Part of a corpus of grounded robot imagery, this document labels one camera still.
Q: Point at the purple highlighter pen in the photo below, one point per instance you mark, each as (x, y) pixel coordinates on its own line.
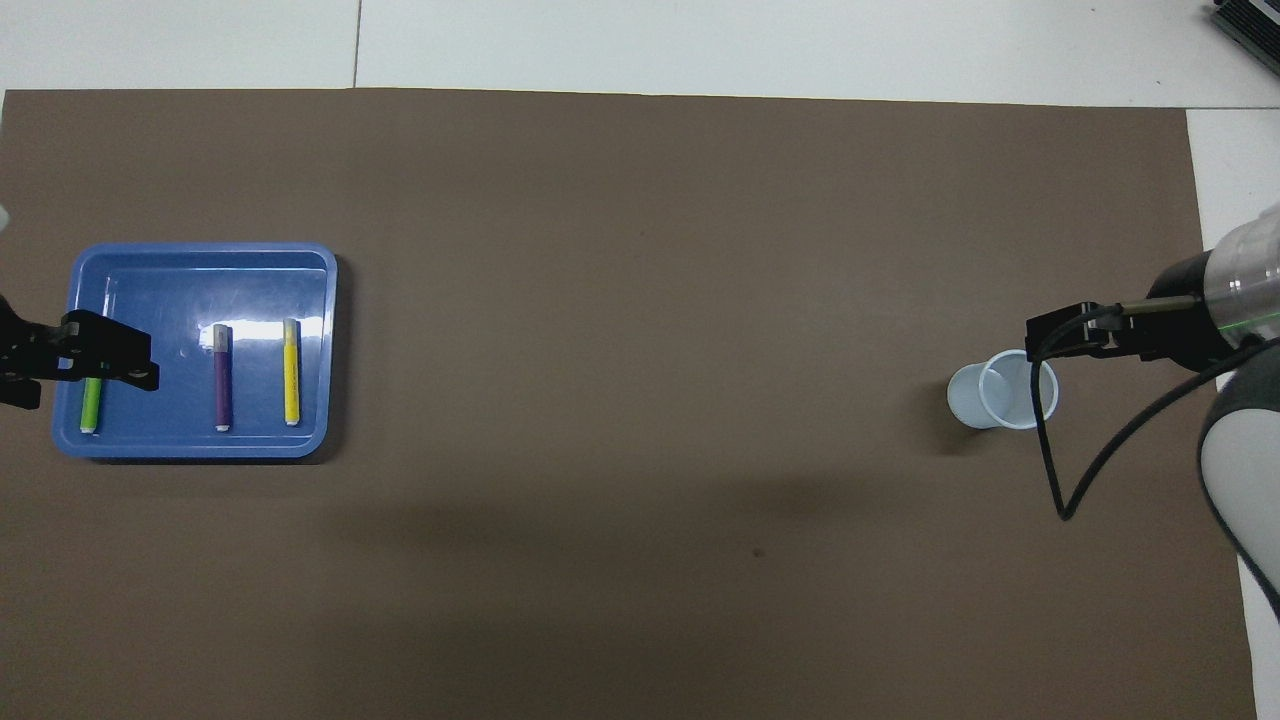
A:
(222, 385)

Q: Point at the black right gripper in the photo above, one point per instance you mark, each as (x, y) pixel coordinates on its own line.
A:
(1180, 330)

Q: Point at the blue plastic tray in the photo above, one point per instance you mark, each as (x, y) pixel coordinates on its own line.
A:
(160, 290)

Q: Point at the pale blue mesh pen cup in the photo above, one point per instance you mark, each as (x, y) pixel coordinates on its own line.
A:
(965, 395)

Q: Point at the brown table mat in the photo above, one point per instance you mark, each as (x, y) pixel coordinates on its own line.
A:
(640, 400)

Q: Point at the yellow highlighter pen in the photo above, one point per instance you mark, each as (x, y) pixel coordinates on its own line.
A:
(292, 380)

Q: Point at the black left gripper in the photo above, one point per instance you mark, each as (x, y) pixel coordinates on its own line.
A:
(25, 350)

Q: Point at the dark grey ribbed device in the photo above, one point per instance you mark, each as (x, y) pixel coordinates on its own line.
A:
(1250, 25)

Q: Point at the green highlighter pen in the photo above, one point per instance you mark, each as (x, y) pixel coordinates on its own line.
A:
(91, 410)

